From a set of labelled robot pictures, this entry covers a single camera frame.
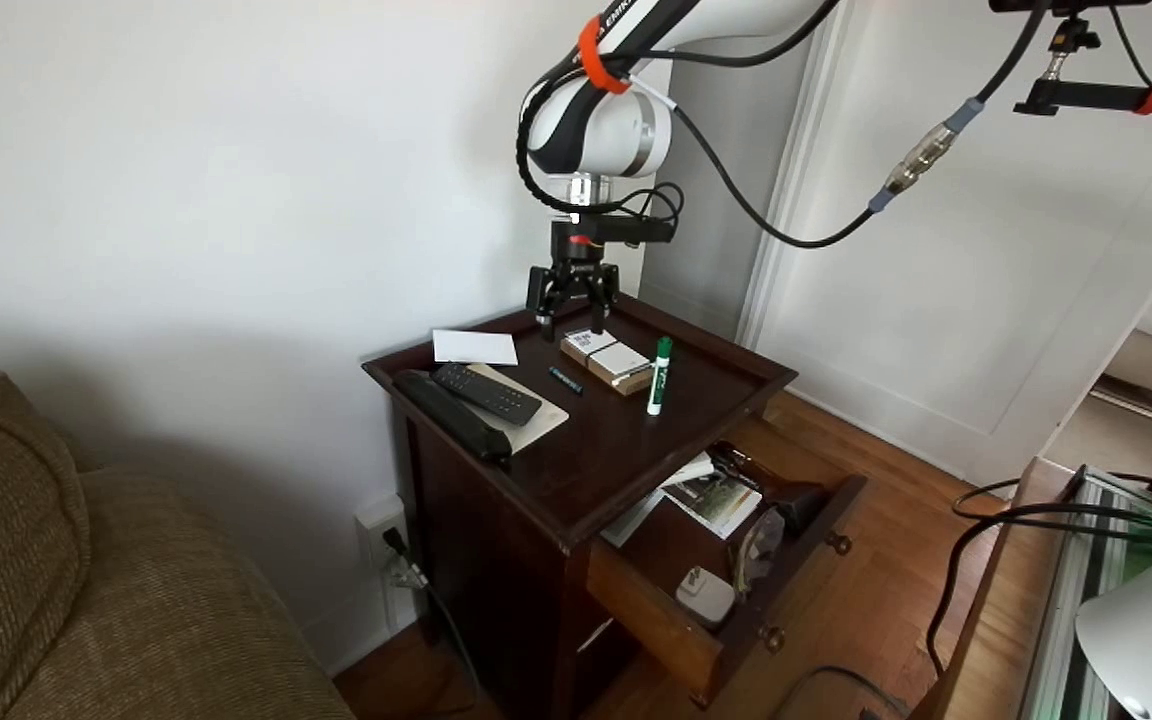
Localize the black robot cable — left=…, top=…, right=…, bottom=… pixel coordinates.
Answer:
left=513, top=0, right=1052, bottom=251

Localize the dark wooden nightstand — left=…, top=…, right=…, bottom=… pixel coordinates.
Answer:
left=369, top=295, right=793, bottom=720

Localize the beige paper pad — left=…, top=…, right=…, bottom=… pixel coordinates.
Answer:
left=466, top=363, right=568, bottom=455

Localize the white charger in drawer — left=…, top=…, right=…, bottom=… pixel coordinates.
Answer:
left=675, top=568, right=735, bottom=623

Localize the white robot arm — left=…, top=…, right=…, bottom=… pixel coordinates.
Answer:
left=517, top=0, right=838, bottom=323

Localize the dark crayon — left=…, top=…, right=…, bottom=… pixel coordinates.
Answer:
left=548, top=368, right=585, bottom=396

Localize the brown fabric couch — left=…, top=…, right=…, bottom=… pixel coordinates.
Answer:
left=0, top=373, right=352, bottom=720

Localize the black remote control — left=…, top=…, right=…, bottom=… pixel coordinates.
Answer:
left=436, top=368, right=538, bottom=422

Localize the white wall outlet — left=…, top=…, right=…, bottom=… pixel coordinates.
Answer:
left=357, top=496, right=429, bottom=591

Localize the aluminium frame stand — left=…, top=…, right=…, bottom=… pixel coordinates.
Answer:
left=1019, top=462, right=1152, bottom=720

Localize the white notepad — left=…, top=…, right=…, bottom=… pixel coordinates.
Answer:
left=431, top=329, right=517, bottom=368

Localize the photo card in drawer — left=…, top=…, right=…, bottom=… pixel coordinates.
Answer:
left=665, top=470, right=760, bottom=541

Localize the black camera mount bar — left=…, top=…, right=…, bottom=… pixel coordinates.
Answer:
left=983, top=0, right=1152, bottom=118

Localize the white book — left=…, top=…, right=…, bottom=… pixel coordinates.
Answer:
left=561, top=329, right=650, bottom=396

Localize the green white glue bottle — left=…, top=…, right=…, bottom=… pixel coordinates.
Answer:
left=643, top=334, right=675, bottom=421

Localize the open wooden drawer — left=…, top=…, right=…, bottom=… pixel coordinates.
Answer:
left=585, top=442, right=862, bottom=704

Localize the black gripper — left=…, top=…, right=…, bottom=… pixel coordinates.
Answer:
left=529, top=218, right=618, bottom=329

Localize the long black remote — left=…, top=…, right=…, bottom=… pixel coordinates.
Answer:
left=395, top=373, right=513, bottom=468

